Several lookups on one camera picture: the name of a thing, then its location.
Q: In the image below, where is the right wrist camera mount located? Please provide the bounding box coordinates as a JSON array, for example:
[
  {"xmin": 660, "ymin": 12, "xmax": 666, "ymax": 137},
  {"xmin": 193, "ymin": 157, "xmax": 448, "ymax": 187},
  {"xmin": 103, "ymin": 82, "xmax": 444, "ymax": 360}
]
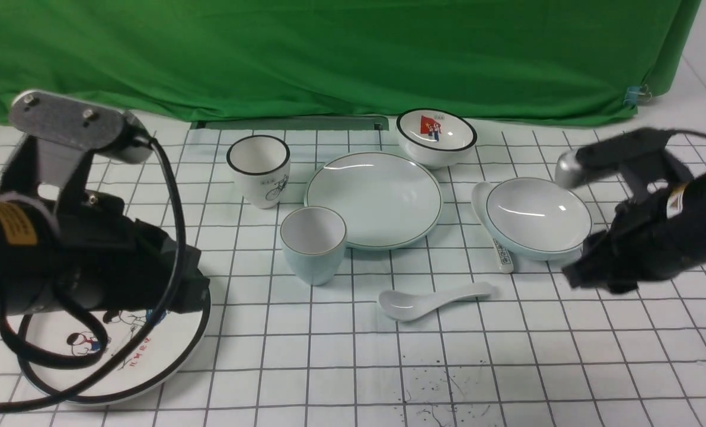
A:
[{"xmin": 553, "ymin": 128, "xmax": 694, "ymax": 203}]

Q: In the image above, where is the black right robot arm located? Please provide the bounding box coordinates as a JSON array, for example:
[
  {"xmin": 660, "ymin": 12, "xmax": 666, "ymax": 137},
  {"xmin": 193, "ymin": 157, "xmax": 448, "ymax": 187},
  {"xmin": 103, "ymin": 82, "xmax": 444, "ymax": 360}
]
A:
[{"xmin": 562, "ymin": 173, "xmax": 706, "ymax": 295}]

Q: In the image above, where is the light blue bowl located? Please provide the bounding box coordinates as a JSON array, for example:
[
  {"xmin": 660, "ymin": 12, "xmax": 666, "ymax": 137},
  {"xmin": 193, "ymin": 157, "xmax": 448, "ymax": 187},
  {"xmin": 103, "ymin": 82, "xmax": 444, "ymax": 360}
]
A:
[{"xmin": 487, "ymin": 177, "xmax": 592, "ymax": 260}]

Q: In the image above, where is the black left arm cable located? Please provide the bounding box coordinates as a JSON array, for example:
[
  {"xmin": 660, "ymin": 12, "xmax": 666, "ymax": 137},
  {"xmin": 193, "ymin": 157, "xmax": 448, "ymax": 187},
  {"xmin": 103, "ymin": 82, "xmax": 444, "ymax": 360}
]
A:
[{"xmin": 0, "ymin": 138, "xmax": 189, "ymax": 413}]

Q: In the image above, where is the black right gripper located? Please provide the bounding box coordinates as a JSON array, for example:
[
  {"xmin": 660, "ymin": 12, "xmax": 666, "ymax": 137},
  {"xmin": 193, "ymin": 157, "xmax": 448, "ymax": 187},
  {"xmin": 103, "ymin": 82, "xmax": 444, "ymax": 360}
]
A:
[{"xmin": 562, "ymin": 198, "xmax": 685, "ymax": 294}]

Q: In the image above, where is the light blue cup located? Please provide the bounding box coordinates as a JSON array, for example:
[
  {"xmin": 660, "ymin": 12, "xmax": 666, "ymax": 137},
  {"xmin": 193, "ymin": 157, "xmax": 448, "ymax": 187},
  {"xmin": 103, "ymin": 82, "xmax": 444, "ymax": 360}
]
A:
[{"xmin": 279, "ymin": 206, "xmax": 347, "ymax": 286}]

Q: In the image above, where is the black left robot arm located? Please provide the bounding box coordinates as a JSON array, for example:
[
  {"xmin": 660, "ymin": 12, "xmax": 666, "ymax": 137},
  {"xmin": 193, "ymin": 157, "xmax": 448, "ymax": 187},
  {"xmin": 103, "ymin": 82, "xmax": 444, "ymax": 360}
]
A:
[{"xmin": 0, "ymin": 192, "xmax": 176, "ymax": 316}]

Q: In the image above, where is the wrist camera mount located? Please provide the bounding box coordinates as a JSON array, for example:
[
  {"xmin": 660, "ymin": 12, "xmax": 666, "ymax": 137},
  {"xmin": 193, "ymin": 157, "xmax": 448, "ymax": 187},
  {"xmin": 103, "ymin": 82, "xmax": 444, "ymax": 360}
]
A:
[
  {"xmin": 0, "ymin": 90, "xmax": 153, "ymax": 216},
  {"xmin": 553, "ymin": 128, "xmax": 694, "ymax": 203}
]

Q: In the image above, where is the green backdrop cloth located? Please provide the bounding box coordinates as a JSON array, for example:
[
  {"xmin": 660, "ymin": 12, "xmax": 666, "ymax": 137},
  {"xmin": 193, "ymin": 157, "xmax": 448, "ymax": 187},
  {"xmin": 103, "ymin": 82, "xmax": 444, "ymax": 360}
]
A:
[{"xmin": 0, "ymin": 1, "xmax": 701, "ymax": 126}]

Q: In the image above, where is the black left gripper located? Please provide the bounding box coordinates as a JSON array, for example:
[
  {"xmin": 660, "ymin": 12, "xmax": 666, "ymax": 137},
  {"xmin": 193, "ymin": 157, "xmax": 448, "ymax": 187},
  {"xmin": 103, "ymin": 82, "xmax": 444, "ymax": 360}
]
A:
[{"xmin": 55, "ymin": 208, "xmax": 178, "ymax": 311}]

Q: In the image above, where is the plain white ceramic spoon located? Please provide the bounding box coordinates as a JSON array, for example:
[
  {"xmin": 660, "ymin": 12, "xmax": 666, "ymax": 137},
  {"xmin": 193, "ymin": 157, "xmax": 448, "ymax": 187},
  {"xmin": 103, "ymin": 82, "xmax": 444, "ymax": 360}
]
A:
[{"xmin": 378, "ymin": 282, "xmax": 496, "ymax": 322}]

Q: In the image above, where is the white spoon with printed handle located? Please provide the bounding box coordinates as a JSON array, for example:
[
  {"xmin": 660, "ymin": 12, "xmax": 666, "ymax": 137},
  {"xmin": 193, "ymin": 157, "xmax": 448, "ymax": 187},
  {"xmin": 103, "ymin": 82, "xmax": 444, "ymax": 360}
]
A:
[{"xmin": 470, "ymin": 181, "xmax": 515, "ymax": 274}]

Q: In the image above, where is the white black-rimmed cartoon plate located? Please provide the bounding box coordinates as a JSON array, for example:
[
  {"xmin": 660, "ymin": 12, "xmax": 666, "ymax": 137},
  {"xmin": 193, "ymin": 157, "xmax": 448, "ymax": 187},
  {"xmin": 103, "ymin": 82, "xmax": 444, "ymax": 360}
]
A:
[{"xmin": 19, "ymin": 295, "xmax": 211, "ymax": 406}]

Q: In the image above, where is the blue binder clip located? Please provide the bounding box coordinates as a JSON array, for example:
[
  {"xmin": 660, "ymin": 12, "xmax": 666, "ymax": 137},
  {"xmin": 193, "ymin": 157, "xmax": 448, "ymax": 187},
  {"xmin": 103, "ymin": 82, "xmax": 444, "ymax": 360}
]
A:
[{"xmin": 622, "ymin": 84, "xmax": 653, "ymax": 106}]

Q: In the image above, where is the light blue plate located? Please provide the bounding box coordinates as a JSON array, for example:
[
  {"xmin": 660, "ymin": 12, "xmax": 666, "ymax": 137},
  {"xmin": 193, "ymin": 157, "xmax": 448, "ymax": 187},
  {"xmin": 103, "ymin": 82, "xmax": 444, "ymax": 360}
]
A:
[{"xmin": 304, "ymin": 151, "xmax": 444, "ymax": 251}]

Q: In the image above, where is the white bowl with flag picture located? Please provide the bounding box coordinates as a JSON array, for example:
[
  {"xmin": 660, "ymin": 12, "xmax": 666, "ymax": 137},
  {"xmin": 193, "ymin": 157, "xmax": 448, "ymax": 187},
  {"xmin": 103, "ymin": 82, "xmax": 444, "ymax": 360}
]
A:
[{"xmin": 395, "ymin": 109, "xmax": 478, "ymax": 168}]

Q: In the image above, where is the white cup with bicycle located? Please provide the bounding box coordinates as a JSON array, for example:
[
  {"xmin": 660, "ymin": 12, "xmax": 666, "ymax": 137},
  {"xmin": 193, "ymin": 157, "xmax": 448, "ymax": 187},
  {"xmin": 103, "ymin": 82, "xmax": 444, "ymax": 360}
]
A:
[{"xmin": 227, "ymin": 135, "xmax": 290, "ymax": 210}]

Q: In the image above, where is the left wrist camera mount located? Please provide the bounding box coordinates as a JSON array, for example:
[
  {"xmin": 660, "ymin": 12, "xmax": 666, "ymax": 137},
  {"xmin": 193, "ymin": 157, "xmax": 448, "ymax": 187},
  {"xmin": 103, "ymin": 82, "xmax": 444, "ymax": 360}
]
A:
[{"xmin": 0, "ymin": 90, "xmax": 153, "ymax": 216}]

